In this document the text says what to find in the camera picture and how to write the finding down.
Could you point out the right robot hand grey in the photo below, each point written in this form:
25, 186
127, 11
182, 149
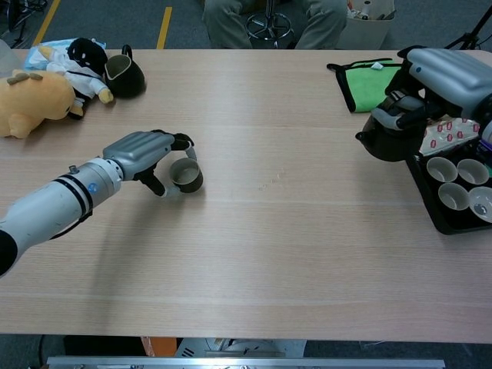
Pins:
449, 77

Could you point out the left robot hand grey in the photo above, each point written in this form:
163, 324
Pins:
138, 151

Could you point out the dark green tea cup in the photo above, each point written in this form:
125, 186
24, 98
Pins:
190, 184

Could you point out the black cast iron teapot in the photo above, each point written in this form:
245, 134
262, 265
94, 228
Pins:
388, 150

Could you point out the white robot base unit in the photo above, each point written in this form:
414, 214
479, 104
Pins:
238, 348

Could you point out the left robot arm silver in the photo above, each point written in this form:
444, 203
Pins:
57, 203

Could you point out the black tripod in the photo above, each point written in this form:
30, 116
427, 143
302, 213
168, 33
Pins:
467, 38

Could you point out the silver foil packet red print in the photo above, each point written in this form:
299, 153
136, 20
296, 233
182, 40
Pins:
449, 134

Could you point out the dark ceramic pouring pitcher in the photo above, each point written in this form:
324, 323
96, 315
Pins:
130, 82

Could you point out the purple small box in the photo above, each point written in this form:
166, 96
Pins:
485, 149

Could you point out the green microfiber cloth black trim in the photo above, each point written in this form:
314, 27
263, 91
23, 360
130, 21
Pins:
361, 84

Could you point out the white storage bin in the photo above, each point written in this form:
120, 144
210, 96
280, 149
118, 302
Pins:
365, 32

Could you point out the black-headed plush doll white robe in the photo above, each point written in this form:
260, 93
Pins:
86, 54

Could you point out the yellow plush animal toy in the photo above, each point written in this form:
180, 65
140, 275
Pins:
34, 104

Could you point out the black plastic tray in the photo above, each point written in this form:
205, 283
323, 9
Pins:
442, 225

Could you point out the seated person grey trousers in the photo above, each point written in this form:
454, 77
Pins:
223, 23

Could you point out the chrome stool base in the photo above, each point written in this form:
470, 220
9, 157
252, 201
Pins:
269, 27

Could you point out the orange object under table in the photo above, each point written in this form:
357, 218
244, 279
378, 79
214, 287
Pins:
157, 346

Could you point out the black metal frame stand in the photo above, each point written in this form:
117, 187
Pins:
17, 19

